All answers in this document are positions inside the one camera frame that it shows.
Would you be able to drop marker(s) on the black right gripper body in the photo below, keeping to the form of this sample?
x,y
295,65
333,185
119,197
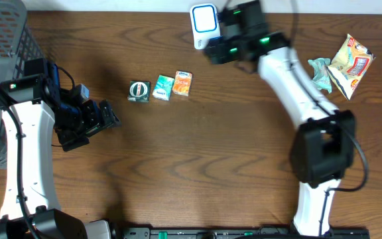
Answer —
x,y
223,49

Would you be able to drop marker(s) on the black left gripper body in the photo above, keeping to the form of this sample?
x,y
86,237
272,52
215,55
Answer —
x,y
73,123

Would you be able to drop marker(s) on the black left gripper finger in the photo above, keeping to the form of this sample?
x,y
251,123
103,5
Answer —
x,y
108,116
93,131

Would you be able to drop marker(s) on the dark green round-label box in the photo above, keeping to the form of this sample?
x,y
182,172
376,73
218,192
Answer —
x,y
139,91

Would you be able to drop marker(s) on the teal tissue pack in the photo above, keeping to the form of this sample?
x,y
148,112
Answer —
x,y
163,88

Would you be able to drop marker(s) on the orange tissue pack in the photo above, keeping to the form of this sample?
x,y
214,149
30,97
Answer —
x,y
182,83

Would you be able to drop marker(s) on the mint green pack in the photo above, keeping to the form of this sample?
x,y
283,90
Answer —
x,y
321,78

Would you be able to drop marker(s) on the yellow snack chip bag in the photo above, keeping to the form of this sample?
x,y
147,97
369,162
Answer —
x,y
349,65

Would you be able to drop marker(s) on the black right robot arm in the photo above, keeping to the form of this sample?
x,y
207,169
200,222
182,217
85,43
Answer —
x,y
321,152

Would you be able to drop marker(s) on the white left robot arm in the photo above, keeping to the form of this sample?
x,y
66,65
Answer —
x,y
34,108

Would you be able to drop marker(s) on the white barcode scanner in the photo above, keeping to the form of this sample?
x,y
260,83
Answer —
x,y
205,25

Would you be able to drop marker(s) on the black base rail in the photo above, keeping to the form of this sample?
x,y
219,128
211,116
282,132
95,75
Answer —
x,y
263,232

